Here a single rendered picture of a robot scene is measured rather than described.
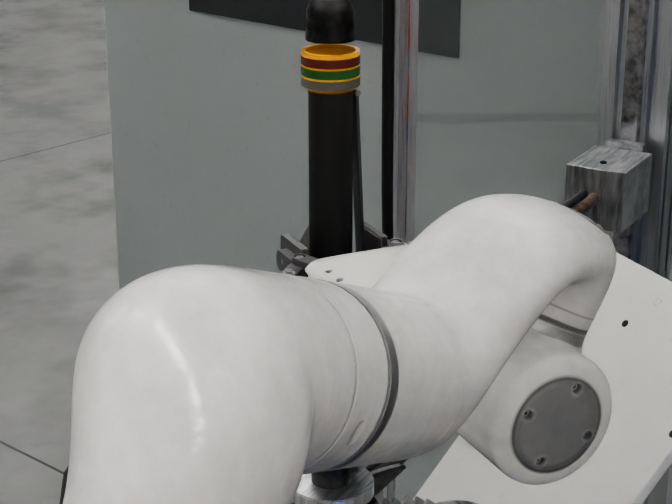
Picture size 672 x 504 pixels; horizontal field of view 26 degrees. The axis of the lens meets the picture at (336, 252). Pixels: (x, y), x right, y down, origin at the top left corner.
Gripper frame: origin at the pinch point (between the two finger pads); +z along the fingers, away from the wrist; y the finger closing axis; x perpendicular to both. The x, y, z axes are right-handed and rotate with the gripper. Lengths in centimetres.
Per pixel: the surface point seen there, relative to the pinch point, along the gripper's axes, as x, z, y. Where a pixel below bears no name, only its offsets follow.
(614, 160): -8, 35, 51
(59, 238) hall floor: -153, 433, 82
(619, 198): -11, 30, 49
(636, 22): 6, 39, 56
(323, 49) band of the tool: 15.4, 2.2, 0.3
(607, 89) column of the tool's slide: -2, 42, 55
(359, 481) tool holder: -19.6, -1.3, 1.9
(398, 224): -48, 125, 71
